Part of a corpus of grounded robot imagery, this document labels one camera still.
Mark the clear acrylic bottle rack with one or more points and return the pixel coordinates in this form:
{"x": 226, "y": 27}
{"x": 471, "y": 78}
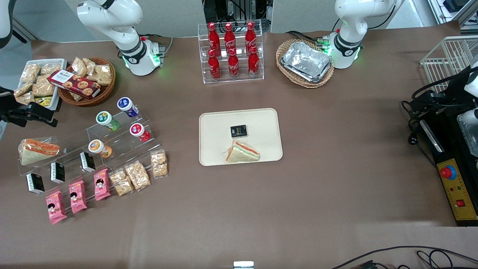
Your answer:
{"x": 201, "y": 74}

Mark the small black chocolate box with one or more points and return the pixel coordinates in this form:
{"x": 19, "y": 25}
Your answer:
{"x": 238, "y": 131}

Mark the black white-sided small box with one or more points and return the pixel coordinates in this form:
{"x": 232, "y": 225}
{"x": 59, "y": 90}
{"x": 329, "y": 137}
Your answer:
{"x": 35, "y": 183}
{"x": 87, "y": 161}
{"x": 58, "y": 172}

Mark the yellow snack packet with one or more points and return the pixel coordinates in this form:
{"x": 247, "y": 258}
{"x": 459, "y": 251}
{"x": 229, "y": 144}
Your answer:
{"x": 44, "y": 101}

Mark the pink snack packet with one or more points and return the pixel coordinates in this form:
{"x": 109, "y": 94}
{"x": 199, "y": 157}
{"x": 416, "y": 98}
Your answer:
{"x": 56, "y": 207}
{"x": 101, "y": 185}
{"x": 77, "y": 197}

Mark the beige plastic tray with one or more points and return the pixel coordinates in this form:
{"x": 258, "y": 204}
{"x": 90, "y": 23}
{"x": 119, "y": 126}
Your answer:
{"x": 261, "y": 127}

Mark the clear acrylic stepped display stand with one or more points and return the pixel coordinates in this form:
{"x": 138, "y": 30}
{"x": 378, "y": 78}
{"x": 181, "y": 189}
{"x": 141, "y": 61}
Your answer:
{"x": 123, "y": 149}

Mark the aluminium foil tray stack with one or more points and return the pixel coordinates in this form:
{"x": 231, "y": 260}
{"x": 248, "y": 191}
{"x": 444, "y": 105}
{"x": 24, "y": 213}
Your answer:
{"x": 306, "y": 59}

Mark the small silver device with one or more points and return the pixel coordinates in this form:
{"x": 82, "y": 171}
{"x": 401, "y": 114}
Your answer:
{"x": 243, "y": 265}

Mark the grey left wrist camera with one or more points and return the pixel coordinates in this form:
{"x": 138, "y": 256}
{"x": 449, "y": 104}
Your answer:
{"x": 469, "y": 116}

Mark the red cola bottle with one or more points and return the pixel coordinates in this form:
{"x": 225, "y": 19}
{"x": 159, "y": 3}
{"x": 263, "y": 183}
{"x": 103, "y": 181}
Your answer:
{"x": 253, "y": 64}
{"x": 229, "y": 39}
{"x": 213, "y": 39}
{"x": 233, "y": 66}
{"x": 250, "y": 37}
{"x": 214, "y": 67}

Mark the black equipment rack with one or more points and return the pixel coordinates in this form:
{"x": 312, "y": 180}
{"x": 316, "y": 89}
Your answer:
{"x": 235, "y": 11}

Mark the clear rice crisp packet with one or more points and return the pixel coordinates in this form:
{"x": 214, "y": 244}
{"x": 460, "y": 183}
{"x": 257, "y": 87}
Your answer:
{"x": 23, "y": 89}
{"x": 50, "y": 69}
{"x": 75, "y": 96}
{"x": 137, "y": 175}
{"x": 44, "y": 88}
{"x": 103, "y": 74}
{"x": 90, "y": 64}
{"x": 26, "y": 98}
{"x": 79, "y": 66}
{"x": 30, "y": 73}
{"x": 121, "y": 183}
{"x": 159, "y": 163}

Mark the green gum bottle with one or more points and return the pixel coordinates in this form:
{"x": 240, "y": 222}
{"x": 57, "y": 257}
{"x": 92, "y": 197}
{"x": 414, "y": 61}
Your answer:
{"x": 104, "y": 118}

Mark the clear plastic container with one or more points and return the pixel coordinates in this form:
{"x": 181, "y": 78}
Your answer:
{"x": 470, "y": 138}

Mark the orange gum bottle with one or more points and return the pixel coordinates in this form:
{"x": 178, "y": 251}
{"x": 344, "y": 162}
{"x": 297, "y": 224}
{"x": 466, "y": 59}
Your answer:
{"x": 96, "y": 147}

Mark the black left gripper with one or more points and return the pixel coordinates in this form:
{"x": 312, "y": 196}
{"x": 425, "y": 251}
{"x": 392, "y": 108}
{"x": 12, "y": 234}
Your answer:
{"x": 446, "y": 94}

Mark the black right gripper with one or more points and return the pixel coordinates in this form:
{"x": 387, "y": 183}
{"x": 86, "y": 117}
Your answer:
{"x": 15, "y": 112}

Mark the white rectangular bin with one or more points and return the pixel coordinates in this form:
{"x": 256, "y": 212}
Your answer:
{"x": 59, "y": 63}

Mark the red gum bottle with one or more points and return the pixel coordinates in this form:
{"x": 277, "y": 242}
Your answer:
{"x": 137, "y": 130}

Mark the red cookie box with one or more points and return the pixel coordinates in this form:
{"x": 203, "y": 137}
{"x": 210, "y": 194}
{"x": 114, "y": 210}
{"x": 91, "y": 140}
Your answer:
{"x": 74, "y": 84}

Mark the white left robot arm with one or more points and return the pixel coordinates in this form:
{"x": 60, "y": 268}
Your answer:
{"x": 351, "y": 22}

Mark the wrapped triangle sandwich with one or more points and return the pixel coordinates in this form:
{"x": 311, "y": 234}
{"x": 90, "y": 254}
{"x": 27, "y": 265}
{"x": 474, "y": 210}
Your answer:
{"x": 242, "y": 153}
{"x": 37, "y": 151}

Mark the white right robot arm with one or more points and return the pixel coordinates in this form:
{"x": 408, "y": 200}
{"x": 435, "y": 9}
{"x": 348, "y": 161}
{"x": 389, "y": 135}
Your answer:
{"x": 112, "y": 22}

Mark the light wicker basket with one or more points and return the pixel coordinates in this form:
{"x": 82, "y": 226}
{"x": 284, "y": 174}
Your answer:
{"x": 298, "y": 83}

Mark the metal shelf frame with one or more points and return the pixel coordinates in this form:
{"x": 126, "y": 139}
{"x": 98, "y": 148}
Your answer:
{"x": 455, "y": 9}

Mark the black yellow control box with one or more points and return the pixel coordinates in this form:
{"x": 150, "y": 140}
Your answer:
{"x": 457, "y": 194}

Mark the blue gum bottle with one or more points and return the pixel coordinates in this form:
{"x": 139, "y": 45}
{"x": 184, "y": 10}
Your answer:
{"x": 125, "y": 104}

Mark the dark brown wicker basket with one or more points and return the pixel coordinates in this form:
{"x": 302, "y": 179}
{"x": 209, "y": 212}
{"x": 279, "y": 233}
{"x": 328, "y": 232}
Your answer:
{"x": 106, "y": 91}

